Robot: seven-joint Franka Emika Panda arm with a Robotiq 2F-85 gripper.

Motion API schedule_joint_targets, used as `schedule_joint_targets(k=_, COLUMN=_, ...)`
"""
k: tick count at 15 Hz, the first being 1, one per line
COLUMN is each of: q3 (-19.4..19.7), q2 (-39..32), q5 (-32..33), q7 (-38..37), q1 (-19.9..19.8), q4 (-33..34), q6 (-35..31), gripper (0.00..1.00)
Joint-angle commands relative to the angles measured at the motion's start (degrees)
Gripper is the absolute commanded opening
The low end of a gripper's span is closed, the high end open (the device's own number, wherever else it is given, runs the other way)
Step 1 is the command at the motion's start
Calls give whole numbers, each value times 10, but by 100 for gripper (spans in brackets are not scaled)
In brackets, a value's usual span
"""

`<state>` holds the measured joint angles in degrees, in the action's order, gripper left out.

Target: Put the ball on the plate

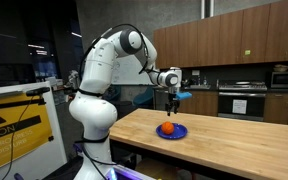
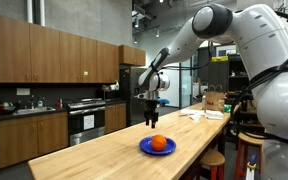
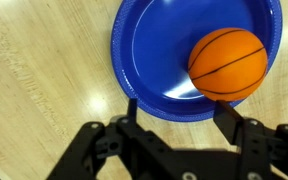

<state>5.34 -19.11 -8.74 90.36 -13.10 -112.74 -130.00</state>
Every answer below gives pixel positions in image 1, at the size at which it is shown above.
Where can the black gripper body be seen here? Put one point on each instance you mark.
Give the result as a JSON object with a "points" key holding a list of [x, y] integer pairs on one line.
{"points": [[172, 100]]}

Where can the orange ball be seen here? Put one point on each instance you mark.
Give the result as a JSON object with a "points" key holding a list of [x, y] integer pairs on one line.
{"points": [[167, 128]]}

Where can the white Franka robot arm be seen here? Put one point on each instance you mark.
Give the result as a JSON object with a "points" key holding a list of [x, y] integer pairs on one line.
{"points": [[97, 66]]}

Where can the blue plate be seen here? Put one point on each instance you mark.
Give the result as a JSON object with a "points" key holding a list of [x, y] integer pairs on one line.
{"points": [[181, 132]]}

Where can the stainless steel dishwasher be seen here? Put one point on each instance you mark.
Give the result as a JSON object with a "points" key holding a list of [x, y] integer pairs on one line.
{"points": [[159, 101]]}

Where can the wooden sink base cabinet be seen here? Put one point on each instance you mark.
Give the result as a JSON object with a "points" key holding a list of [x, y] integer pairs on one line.
{"points": [[200, 105]]}

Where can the blue office chair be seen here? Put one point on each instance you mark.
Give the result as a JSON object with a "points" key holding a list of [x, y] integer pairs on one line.
{"points": [[114, 93], [144, 98]]}

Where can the stainless steel sink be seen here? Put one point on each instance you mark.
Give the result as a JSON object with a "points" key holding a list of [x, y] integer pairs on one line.
{"points": [[199, 87]]}

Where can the clear soap bottle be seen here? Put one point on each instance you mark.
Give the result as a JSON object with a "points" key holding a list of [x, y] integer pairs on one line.
{"points": [[205, 82]]}

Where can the stainless steel oven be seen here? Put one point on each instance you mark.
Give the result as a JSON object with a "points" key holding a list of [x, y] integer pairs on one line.
{"points": [[224, 106]]}

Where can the white paper sheet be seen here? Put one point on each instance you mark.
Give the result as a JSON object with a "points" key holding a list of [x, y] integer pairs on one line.
{"points": [[239, 106]]}

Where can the purple lit control box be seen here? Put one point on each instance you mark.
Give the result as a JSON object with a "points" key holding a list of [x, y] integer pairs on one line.
{"points": [[124, 175]]}

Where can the green sticky note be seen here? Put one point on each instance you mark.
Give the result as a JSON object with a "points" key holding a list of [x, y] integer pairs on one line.
{"points": [[247, 52]]}

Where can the grey tripod device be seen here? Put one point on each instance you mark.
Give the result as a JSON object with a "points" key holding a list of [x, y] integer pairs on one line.
{"points": [[73, 78]]}

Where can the black kitchen countertop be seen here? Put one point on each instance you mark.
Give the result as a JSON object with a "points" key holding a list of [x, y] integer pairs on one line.
{"points": [[284, 90]]}

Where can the tan bowl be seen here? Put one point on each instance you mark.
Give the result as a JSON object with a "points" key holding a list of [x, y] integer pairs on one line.
{"points": [[280, 68]]}

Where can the stainless steel microwave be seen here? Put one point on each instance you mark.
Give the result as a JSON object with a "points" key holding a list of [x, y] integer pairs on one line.
{"points": [[285, 80]]}

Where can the yellow caution sign board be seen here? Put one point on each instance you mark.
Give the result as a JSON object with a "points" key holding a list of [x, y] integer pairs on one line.
{"points": [[17, 133]]}

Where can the small blue object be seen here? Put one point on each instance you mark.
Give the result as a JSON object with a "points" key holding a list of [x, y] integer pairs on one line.
{"points": [[18, 176]]}

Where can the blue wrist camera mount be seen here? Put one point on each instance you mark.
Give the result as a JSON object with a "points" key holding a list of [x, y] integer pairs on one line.
{"points": [[184, 95]]}

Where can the white wall outlet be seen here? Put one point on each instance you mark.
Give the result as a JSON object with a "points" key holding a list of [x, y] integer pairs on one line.
{"points": [[195, 72]]}

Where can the wooden wall cabinets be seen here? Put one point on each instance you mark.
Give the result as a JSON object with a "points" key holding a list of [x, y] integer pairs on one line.
{"points": [[217, 40]]}

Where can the white wall pipe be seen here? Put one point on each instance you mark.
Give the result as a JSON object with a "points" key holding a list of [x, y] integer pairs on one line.
{"points": [[202, 8], [212, 8]]}

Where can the black bar camera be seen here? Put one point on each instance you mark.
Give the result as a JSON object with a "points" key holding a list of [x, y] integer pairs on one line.
{"points": [[37, 91]]}

